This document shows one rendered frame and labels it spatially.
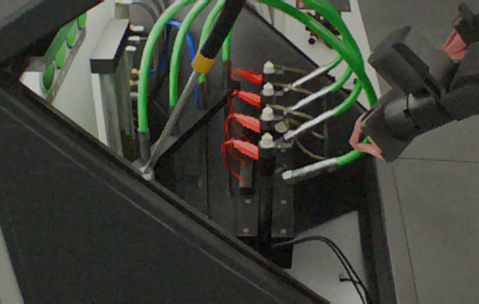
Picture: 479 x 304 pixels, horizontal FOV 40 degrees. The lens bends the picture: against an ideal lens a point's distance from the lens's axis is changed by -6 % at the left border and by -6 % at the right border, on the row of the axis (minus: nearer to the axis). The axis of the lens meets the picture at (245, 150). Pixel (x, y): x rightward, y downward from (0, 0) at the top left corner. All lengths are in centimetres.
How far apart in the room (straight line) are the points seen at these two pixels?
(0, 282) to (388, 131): 54
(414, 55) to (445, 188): 219
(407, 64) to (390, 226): 53
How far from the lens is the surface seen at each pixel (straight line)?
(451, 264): 263
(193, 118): 127
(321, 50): 177
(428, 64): 80
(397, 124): 88
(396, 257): 123
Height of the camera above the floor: 180
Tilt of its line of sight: 36 degrees down
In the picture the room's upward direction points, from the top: straight up
